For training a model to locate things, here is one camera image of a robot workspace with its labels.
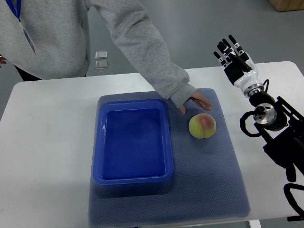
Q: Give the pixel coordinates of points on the wooden box corner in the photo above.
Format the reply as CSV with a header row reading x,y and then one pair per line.
x,y
287,5

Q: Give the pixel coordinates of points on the blue plastic tray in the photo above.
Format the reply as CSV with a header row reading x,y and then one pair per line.
x,y
133,143

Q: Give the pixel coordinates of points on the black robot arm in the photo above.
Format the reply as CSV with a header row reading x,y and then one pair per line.
x,y
282,128

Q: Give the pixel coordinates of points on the upper silver floor plate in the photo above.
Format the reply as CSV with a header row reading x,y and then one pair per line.
x,y
101,55

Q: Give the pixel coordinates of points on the silver floor plate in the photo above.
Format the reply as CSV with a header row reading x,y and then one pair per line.
x,y
101,55
101,64

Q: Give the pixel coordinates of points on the blue mesh mat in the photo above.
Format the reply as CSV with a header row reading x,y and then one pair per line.
x,y
206,182

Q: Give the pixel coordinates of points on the grey sweatshirt sleeve forearm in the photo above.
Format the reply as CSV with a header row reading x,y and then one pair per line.
x,y
134,34

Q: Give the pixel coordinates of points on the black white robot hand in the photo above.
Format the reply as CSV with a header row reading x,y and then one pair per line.
x,y
238,66

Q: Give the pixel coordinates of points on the yellow red peach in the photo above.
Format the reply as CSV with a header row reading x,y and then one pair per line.
x,y
202,126

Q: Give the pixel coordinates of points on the lower silver floor plate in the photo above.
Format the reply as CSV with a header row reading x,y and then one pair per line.
x,y
101,64

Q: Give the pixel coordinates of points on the person's bare hand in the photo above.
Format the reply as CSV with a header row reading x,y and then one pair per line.
x,y
200,100

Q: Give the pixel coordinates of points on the person's other hand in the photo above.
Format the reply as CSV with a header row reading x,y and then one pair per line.
x,y
2,61

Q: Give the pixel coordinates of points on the grey sweatshirt torso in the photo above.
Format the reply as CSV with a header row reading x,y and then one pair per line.
x,y
49,40

